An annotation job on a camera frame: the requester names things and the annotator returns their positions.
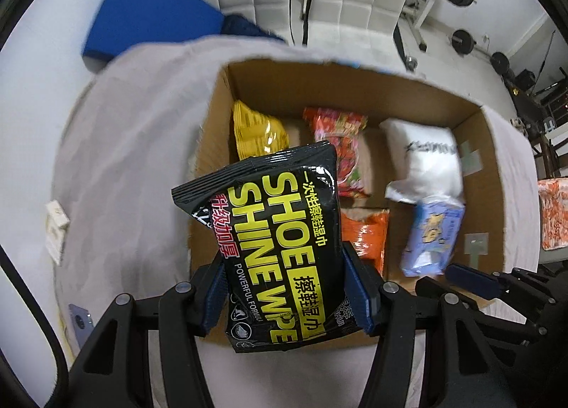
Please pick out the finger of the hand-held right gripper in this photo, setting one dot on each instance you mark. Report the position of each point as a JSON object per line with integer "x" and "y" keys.
{"x": 472, "y": 279}
{"x": 501, "y": 321}

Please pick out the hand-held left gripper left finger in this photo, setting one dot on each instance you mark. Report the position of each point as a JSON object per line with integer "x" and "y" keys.
{"x": 215, "y": 299}

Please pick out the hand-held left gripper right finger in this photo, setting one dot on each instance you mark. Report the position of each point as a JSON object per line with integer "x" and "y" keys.
{"x": 360, "y": 299}

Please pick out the light blue tissue packet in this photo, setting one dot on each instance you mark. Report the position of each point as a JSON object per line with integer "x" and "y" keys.
{"x": 430, "y": 235}

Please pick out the orange snack packet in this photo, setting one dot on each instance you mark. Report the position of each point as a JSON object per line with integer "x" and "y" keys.
{"x": 366, "y": 237}

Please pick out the black wipes packet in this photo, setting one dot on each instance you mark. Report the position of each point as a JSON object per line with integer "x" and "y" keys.
{"x": 275, "y": 230}

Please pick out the cardboard box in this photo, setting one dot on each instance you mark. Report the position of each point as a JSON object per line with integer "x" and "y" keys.
{"x": 488, "y": 159}

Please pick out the white soft packet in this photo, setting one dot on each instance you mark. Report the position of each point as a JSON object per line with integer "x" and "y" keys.
{"x": 426, "y": 155}

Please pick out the red snack packet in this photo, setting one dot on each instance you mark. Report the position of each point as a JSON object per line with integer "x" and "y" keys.
{"x": 346, "y": 146}

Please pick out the yellow snack packet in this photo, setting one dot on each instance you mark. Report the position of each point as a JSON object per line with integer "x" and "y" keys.
{"x": 257, "y": 131}

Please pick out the orange floral cloth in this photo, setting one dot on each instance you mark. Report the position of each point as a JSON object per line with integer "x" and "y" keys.
{"x": 554, "y": 217}

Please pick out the blue smartphone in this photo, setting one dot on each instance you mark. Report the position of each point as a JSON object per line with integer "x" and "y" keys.
{"x": 80, "y": 323}

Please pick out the dark wooden chair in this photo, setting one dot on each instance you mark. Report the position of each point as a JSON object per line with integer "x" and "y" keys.
{"x": 552, "y": 150}

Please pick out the small white box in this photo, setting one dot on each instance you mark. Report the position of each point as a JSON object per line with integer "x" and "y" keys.
{"x": 57, "y": 230}

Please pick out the black speaker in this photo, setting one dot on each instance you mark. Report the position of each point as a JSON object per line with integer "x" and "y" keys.
{"x": 526, "y": 80}

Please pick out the metal dumbbell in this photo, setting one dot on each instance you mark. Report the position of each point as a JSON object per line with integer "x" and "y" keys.
{"x": 412, "y": 63}

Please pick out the short barbell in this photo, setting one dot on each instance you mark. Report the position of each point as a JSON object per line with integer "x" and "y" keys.
{"x": 463, "y": 41}

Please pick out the dark blue cloth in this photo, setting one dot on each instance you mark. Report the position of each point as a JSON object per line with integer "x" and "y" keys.
{"x": 248, "y": 29}

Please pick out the blue foam mat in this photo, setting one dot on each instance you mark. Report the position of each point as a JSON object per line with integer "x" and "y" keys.
{"x": 146, "y": 9}

